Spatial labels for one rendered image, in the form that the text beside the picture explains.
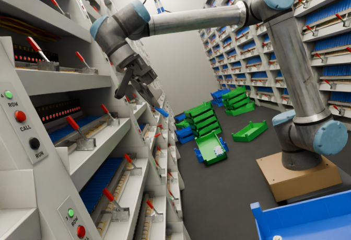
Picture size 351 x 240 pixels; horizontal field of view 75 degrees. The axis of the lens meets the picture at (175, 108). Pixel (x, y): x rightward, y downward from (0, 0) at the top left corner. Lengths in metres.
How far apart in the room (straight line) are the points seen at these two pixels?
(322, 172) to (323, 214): 0.68
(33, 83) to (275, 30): 0.87
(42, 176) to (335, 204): 0.57
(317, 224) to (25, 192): 0.56
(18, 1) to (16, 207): 0.43
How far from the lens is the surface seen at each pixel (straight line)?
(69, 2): 1.11
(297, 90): 1.08
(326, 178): 1.33
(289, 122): 1.24
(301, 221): 0.64
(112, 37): 0.86
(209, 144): 2.23
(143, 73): 0.86
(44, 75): 0.52
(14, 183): 0.36
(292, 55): 1.05
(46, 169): 0.40
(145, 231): 0.91
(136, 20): 0.88
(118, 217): 0.63
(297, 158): 1.31
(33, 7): 0.68
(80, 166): 0.48
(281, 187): 1.28
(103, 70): 1.02
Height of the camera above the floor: 0.82
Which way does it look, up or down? 7 degrees down
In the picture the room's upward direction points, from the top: 23 degrees counter-clockwise
